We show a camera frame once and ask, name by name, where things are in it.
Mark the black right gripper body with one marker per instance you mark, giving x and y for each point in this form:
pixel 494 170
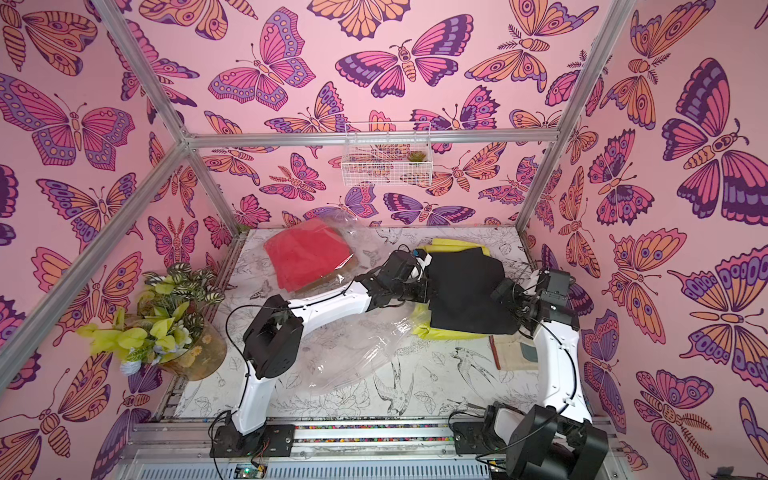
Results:
pixel 509 295

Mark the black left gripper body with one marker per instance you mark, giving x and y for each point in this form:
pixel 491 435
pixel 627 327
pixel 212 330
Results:
pixel 410 291

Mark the yellow garment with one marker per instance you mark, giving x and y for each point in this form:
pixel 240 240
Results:
pixel 420 318

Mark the dark grey garment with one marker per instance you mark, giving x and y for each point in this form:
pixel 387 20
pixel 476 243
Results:
pixel 460 293

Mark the clear plastic vacuum bag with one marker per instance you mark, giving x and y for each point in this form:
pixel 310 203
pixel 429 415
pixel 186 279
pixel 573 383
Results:
pixel 350 349

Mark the red garment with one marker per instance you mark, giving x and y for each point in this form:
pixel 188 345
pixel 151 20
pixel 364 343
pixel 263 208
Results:
pixel 306 253

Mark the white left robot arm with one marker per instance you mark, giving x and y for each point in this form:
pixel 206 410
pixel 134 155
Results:
pixel 272 341

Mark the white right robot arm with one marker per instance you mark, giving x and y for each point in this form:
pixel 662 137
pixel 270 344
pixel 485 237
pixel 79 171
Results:
pixel 556 439

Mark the brown folded garment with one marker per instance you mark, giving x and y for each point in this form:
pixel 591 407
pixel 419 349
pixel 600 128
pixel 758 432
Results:
pixel 333 280

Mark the beige work glove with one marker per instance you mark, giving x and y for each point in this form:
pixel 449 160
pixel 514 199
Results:
pixel 513 353

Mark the small green succulent plant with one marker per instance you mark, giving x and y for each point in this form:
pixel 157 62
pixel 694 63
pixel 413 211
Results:
pixel 417 156

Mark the green leafy potted plant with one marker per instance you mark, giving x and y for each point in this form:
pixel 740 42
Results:
pixel 170 328

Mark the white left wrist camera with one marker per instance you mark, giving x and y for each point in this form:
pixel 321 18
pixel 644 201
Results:
pixel 423 260

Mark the white wire wall basket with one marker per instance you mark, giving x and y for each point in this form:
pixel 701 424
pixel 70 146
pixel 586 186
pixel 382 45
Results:
pixel 375 153

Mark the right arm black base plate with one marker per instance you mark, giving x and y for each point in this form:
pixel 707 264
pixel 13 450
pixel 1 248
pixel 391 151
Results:
pixel 475 437

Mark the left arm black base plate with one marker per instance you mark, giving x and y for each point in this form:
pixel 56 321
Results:
pixel 270 440

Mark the aluminium mounting rail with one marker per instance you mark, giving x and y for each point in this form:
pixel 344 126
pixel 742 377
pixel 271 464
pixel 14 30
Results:
pixel 340 449

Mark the aluminium frame bars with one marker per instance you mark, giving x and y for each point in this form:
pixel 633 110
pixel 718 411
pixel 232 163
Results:
pixel 30 335

